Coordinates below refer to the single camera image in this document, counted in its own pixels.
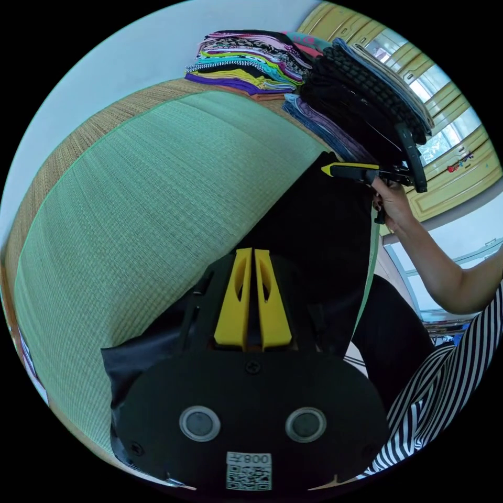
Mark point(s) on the person's right forearm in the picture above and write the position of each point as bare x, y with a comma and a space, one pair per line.
444, 267

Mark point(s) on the person's right hand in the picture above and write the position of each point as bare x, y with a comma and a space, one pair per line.
395, 204

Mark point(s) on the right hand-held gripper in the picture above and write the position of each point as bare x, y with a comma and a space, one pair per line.
393, 175

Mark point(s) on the black pants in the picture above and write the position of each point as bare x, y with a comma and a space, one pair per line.
314, 235

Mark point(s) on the person's body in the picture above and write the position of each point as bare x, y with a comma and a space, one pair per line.
452, 393

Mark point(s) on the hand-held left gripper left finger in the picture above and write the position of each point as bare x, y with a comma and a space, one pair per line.
232, 314

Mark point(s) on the bed with green woven mat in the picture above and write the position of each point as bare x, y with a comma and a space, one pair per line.
157, 196

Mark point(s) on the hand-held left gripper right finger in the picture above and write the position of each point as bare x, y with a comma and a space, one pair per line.
275, 318

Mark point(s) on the pile of clothes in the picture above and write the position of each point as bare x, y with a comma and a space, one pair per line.
346, 98

